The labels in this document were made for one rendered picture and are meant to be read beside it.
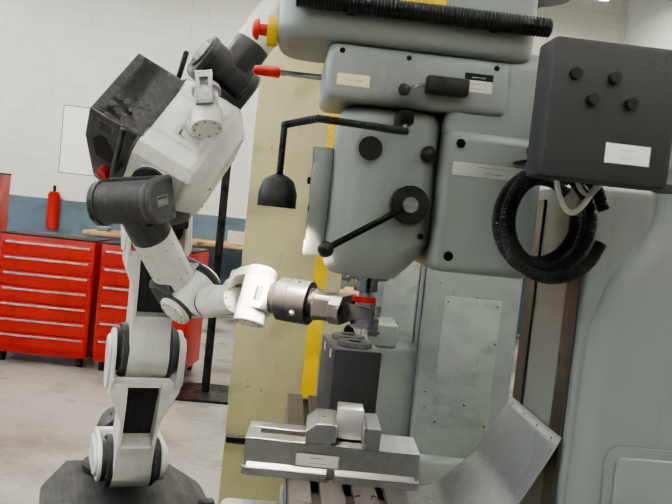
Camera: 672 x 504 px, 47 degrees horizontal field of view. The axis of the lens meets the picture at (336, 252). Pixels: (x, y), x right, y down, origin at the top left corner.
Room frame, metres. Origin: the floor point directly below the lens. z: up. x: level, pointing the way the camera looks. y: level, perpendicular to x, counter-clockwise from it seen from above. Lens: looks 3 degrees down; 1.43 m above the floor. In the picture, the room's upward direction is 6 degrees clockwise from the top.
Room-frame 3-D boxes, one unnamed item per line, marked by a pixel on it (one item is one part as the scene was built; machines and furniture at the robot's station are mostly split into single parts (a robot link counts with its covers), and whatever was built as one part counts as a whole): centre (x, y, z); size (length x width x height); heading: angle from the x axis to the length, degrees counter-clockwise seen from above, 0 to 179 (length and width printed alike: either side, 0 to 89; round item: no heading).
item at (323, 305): (1.55, 0.02, 1.24); 0.13 x 0.12 x 0.10; 162
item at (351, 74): (1.52, -0.11, 1.68); 0.34 x 0.24 x 0.10; 94
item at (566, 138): (1.21, -0.39, 1.62); 0.20 x 0.09 x 0.21; 94
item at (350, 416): (1.56, -0.06, 1.01); 0.06 x 0.05 x 0.06; 1
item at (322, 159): (1.52, 0.04, 1.45); 0.04 x 0.04 x 0.21; 4
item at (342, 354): (2.02, -0.06, 1.00); 0.22 x 0.12 x 0.20; 9
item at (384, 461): (1.56, -0.03, 0.96); 0.35 x 0.15 x 0.11; 91
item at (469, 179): (1.53, -0.26, 1.47); 0.24 x 0.19 x 0.26; 4
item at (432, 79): (1.39, -0.14, 1.66); 0.12 x 0.04 x 0.04; 94
